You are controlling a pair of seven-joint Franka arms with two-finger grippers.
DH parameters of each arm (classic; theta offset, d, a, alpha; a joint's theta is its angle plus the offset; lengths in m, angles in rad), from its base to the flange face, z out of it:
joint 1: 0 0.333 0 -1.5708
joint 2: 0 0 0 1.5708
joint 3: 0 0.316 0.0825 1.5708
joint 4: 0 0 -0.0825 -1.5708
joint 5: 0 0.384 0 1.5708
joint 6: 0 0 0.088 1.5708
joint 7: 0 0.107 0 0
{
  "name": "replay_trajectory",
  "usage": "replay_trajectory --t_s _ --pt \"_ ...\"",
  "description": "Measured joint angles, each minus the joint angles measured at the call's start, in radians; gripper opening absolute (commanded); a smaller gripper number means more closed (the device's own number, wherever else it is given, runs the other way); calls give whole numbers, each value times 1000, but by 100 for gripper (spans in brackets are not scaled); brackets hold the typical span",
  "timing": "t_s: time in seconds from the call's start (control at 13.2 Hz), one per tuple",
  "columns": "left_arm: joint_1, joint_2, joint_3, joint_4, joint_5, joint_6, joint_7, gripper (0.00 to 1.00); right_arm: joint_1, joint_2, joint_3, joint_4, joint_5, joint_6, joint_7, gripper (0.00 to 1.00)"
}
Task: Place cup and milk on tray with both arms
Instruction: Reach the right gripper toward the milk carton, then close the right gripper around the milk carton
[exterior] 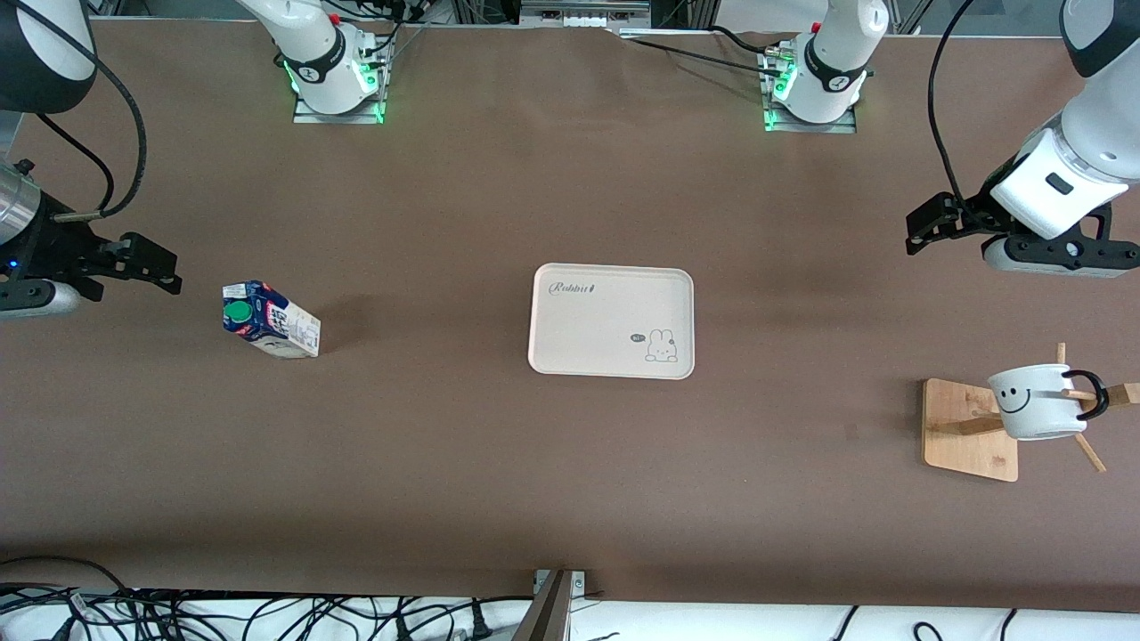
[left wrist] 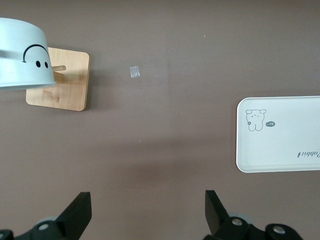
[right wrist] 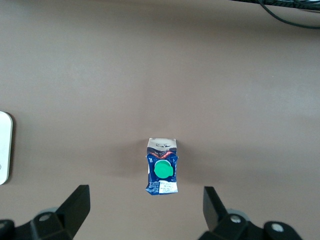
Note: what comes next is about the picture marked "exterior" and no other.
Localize blue white milk carton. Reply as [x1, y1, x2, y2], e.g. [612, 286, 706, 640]
[222, 280, 321, 360]

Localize white smiley face cup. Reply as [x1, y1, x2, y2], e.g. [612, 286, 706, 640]
[987, 363, 1112, 442]

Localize cream rabbit print tray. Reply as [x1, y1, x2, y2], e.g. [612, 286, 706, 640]
[528, 264, 695, 381]

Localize wooden mug stand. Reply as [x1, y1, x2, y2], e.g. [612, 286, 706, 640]
[922, 343, 1140, 483]

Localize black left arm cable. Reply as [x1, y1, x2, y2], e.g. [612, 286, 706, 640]
[928, 0, 981, 210]

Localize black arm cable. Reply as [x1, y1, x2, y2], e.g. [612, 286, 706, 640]
[928, 0, 981, 210]
[0, 0, 148, 222]

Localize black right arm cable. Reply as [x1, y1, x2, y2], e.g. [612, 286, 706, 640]
[0, 0, 148, 222]

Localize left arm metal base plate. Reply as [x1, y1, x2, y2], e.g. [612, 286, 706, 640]
[763, 105, 859, 135]

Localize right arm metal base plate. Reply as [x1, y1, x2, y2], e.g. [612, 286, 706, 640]
[293, 87, 386, 125]

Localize tangled black cables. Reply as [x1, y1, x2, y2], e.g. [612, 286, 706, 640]
[0, 556, 535, 641]

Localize small metal corner bracket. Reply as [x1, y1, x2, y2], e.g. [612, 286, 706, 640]
[534, 570, 587, 599]

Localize aluminium profile post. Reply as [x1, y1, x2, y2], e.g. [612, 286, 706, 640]
[512, 570, 573, 641]

